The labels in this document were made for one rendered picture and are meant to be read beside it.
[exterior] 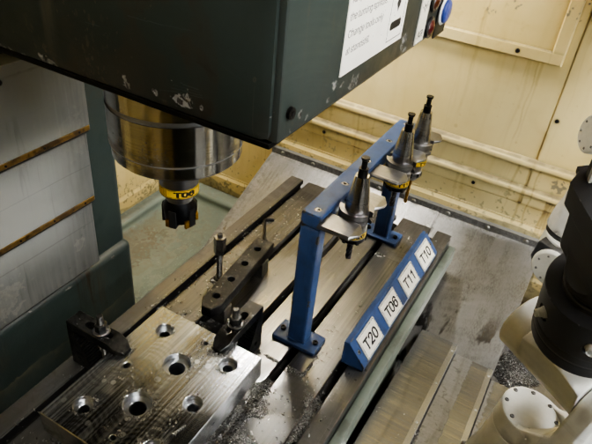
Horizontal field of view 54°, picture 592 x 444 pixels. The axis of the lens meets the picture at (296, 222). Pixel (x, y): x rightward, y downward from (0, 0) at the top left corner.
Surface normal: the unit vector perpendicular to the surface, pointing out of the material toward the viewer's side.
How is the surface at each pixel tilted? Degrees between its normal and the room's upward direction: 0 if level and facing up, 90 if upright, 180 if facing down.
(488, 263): 25
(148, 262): 0
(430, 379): 7
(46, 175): 89
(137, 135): 90
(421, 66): 90
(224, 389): 0
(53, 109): 89
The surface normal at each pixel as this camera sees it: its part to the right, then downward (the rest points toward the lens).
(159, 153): -0.05, 0.58
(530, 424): 0.21, -0.78
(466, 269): -0.12, -0.54
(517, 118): -0.50, 0.47
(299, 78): 0.86, 0.36
